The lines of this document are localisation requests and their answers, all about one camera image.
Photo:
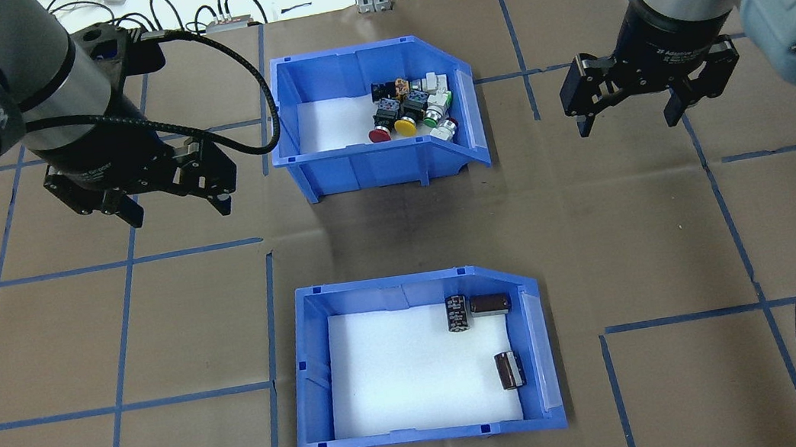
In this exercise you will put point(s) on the green push button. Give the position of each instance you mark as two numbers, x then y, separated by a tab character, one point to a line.
432	119

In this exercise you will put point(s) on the white switch contact block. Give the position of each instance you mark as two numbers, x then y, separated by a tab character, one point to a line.
433	82

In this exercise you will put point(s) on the blue bin with capacitors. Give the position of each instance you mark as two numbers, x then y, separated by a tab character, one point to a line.
310	373

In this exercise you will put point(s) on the dark brown cylindrical capacitor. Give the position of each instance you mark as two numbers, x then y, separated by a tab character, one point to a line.
458	315
510	370
489	304

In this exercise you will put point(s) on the red capped white push button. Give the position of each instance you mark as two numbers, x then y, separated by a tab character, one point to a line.
447	131

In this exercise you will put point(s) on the yellow push button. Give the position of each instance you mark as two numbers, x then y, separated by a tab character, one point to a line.
405	127

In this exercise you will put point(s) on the red mushroom push button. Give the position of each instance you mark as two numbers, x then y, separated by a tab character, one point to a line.
380	133

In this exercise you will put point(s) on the pile of push button switches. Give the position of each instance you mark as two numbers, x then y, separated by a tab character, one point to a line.
331	124

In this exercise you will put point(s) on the black switch contact block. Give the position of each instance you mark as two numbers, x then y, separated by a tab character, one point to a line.
383	91

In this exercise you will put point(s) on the blue bin with push buttons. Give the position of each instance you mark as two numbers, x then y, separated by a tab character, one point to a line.
360	171

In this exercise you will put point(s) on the silver usb hub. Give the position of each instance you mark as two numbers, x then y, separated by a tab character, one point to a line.
229	24

